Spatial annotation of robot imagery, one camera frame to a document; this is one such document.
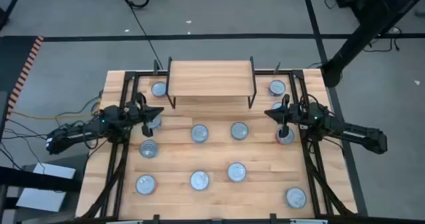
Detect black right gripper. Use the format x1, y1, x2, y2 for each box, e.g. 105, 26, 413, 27
264, 94, 301, 139

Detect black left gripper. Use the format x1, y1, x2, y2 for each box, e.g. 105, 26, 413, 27
127, 92, 165, 138

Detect blue label tuna can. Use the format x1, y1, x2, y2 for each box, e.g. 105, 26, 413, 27
230, 122, 250, 142
189, 170, 211, 191
148, 116, 163, 130
268, 79, 286, 97

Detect red label tuna can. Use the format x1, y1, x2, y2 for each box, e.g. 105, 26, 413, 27
135, 174, 157, 196
275, 126, 296, 146
227, 162, 248, 183

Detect wooden shelf black metal legs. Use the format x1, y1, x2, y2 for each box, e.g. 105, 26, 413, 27
165, 56, 258, 110

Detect round silver-lidded tuna can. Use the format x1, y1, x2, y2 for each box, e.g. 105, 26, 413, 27
285, 187, 307, 209
151, 81, 168, 98

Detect black metal beam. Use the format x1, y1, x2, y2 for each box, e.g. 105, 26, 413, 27
0, 166, 84, 193

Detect white flat box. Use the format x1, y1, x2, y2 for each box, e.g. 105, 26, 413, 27
15, 163, 76, 213

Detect black mat orange striped edge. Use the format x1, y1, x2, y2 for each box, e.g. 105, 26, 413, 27
0, 35, 44, 120

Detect black metal table frame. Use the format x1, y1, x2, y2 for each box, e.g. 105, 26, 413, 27
76, 60, 358, 224

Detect black looped floor cable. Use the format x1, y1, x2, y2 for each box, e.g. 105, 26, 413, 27
122, 0, 164, 70

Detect long yellow floor cable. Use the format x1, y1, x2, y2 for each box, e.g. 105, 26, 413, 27
9, 108, 102, 121

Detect tall black post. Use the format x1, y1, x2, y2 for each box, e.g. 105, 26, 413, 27
321, 0, 425, 88

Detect thin black floor cable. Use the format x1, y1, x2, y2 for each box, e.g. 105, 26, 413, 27
0, 117, 50, 171
362, 26, 403, 53

